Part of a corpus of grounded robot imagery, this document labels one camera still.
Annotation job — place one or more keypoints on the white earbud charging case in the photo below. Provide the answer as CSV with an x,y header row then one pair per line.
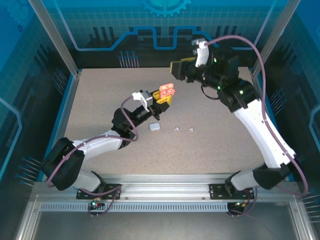
x,y
154,126

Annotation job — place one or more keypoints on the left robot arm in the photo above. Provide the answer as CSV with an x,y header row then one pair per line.
x,y
100,145

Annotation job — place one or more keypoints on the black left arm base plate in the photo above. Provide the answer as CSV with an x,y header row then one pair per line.
x,y
111,192

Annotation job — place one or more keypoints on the grey metal panel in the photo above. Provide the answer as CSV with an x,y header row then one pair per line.
x,y
162,227

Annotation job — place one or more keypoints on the aluminium frame post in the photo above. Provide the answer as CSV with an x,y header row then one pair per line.
x,y
272,40
60,40

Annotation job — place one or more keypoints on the pink earbud charging case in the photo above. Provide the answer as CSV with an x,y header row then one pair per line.
x,y
167,90

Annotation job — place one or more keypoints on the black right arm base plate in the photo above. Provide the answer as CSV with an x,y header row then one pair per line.
x,y
217,191

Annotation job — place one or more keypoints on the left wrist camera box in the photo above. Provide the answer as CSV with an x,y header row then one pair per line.
x,y
145,100

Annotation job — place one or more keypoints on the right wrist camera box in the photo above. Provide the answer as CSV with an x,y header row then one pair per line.
x,y
202,53

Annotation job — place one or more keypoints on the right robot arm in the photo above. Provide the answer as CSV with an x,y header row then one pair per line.
x,y
260,132

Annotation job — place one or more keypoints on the aluminium mounting rail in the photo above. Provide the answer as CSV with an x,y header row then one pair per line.
x,y
165,187

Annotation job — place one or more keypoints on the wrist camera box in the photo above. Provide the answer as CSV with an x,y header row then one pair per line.
x,y
145,100
202,53

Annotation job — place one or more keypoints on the small connector board with LEDs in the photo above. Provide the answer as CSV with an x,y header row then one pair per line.
x,y
241,204
95,203

